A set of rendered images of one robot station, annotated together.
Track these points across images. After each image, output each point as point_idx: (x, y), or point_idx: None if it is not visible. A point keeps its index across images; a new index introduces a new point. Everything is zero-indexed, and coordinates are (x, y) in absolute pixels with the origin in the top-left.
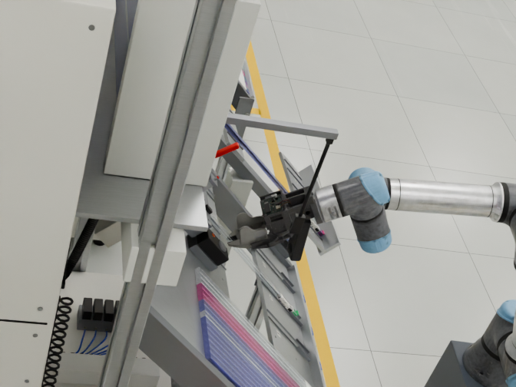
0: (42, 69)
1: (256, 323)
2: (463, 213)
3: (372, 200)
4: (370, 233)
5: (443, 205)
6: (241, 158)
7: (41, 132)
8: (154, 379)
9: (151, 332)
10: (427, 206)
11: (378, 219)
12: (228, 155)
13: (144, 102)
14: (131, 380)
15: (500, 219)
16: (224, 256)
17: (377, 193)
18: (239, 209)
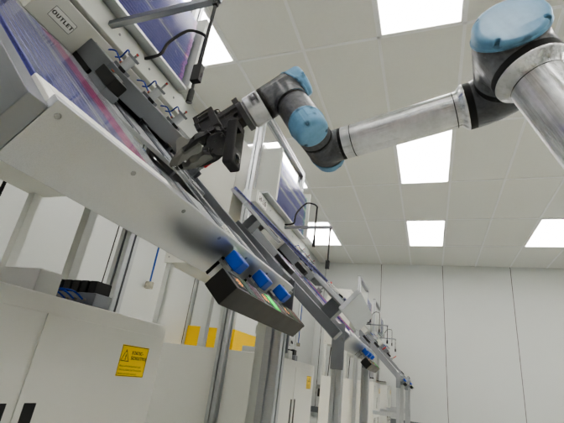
0: None
1: (267, 401)
2: (423, 116)
3: (285, 75)
4: (291, 104)
5: (394, 114)
6: (242, 200)
7: None
8: (34, 274)
9: None
10: (378, 122)
11: (297, 92)
12: (261, 251)
13: None
14: (13, 277)
15: (467, 98)
16: (112, 75)
17: (289, 70)
18: (230, 221)
